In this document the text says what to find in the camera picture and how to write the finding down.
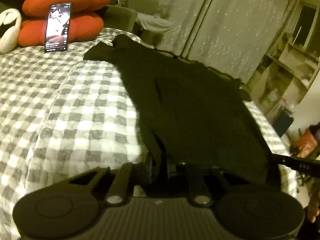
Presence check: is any grey white office chair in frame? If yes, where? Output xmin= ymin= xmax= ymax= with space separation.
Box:
xmin=123 ymin=0 xmax=172 ymax=47

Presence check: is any grey star curtain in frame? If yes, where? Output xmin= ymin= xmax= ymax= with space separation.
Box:
xmin=156 ymin=0 xmax=299 ymax=82

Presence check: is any orange flower cushion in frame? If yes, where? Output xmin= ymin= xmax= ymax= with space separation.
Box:
xmin=17 ymin=0 xmax=111 ymax=47

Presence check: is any dark green sofa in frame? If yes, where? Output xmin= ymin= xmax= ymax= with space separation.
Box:
xmin=97 ymin=5 xmax=138 ymax=33

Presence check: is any orange box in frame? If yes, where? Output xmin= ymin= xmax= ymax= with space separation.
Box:
xmin=292 ymin=128 xmax=319 ymax=158

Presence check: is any wooden shelf unit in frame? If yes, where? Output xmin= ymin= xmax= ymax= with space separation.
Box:
xmin=248 ymin=0 xmax=319 ymax=127

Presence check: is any dark waste bin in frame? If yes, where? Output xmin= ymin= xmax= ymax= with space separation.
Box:
xmin=272 ymin=108 xmax=293 ymax=137

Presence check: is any person's right hand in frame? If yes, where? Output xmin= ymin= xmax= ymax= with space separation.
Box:
xmin=307 ymin=178 xmax=319 ymax=223

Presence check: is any black garment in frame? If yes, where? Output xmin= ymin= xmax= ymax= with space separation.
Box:
xmin=84 ymin=35 xmax=281 ymax=189

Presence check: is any black smartphone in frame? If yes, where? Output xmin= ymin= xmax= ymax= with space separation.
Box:
xmin=44 ymin=3 xmax=72 ymax=53

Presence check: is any grey white checkered quilt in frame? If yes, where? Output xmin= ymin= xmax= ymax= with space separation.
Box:
xmin=0 ymin=27 xmax=298 ymax=240

